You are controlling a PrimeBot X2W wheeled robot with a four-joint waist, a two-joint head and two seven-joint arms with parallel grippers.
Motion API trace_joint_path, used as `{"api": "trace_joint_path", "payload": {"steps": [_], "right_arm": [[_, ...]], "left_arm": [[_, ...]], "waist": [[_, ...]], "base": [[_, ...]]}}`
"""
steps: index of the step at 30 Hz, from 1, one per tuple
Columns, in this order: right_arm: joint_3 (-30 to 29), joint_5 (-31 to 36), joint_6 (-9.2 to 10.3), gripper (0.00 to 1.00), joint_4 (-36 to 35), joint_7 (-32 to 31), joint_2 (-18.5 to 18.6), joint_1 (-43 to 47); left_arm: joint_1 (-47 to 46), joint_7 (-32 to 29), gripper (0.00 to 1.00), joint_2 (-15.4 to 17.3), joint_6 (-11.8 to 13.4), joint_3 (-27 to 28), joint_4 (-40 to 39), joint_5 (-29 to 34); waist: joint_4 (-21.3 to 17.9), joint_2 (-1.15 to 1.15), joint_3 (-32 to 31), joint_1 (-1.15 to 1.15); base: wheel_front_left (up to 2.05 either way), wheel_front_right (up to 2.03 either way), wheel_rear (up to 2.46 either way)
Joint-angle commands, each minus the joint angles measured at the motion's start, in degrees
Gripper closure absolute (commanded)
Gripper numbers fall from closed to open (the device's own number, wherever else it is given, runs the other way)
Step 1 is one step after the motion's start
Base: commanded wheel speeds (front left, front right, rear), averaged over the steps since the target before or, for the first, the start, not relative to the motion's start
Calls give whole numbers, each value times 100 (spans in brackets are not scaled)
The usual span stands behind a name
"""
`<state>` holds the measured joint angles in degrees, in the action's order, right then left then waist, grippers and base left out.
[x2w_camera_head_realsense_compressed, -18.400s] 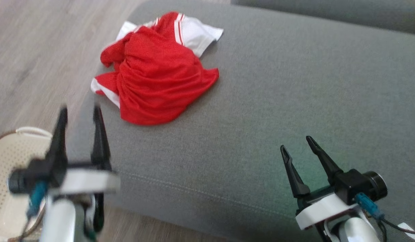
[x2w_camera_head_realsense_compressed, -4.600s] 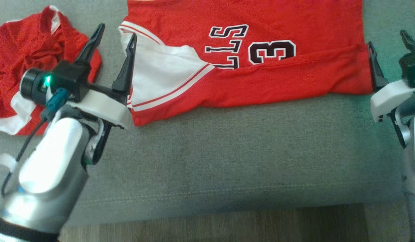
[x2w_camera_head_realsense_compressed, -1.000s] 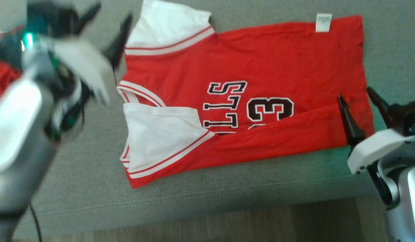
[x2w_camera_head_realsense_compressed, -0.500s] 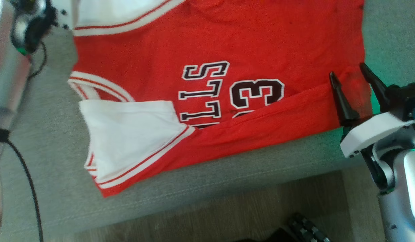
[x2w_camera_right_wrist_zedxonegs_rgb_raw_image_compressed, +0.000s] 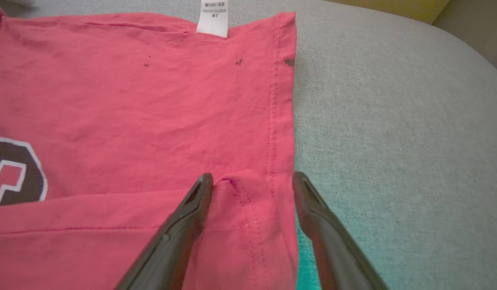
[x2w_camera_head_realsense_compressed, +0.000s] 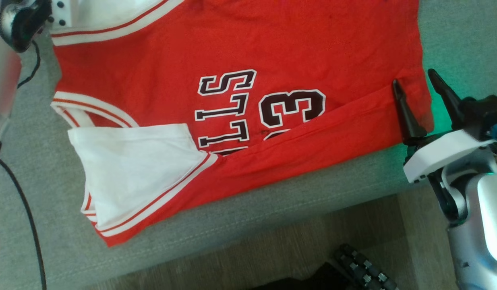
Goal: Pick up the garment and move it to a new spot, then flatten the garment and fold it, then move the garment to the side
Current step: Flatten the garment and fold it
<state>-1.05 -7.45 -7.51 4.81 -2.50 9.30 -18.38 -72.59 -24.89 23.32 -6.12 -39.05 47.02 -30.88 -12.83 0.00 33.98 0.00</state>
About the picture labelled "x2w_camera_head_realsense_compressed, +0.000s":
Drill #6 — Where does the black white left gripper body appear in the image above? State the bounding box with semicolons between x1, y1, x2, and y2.
0;0;78;53

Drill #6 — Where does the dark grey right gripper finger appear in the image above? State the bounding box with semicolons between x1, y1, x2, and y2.
392;79;428;144
428;68;467;130

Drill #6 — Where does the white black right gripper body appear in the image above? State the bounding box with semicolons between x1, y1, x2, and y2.
403;94;497;184

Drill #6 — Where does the red basketball jersey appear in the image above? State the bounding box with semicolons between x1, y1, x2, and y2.
50;0;434;248

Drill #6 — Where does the grey fabric sofa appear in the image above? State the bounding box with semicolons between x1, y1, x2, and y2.
0;0;497;290

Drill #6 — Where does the thin black cable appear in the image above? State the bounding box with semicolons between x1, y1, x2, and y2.
17;40;42;89

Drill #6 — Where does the thick black cable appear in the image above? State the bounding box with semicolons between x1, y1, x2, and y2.
0;138;47;290

